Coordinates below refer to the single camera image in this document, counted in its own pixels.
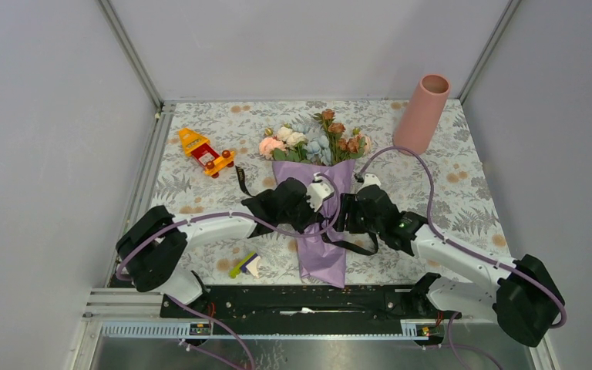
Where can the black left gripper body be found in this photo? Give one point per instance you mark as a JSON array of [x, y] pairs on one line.
[[298, 218]]

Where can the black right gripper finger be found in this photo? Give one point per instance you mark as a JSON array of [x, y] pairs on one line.
[[346, 203], [342, 223]]

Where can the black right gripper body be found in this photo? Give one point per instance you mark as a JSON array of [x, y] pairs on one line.
[[361, 223]]

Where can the black ribbon with gold letters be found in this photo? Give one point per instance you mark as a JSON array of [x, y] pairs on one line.
[[343, 244]]

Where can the purple paper flower bouquet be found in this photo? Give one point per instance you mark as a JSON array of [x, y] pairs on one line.
[[301, 149]]

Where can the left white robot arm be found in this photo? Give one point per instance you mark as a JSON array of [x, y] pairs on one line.
[[150, 251]]

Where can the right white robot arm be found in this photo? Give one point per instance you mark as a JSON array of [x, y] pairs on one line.
[[518, 295]]

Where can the pink cylindrical vase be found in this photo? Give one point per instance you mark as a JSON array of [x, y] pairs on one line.
[[422, 114]]

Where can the green purple white toy block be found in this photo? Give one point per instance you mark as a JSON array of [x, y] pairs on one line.
[[248, 265]]

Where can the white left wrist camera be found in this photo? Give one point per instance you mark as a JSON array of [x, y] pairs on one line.
[[318, 191]]

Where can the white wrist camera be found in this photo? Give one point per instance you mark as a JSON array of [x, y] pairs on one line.
[[318, 191], [366, 180]]

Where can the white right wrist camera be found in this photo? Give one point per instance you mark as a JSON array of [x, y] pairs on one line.
[[366, 180]]

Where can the perforated metal front rail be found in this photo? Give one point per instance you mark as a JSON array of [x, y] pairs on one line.
[[399, 330]]

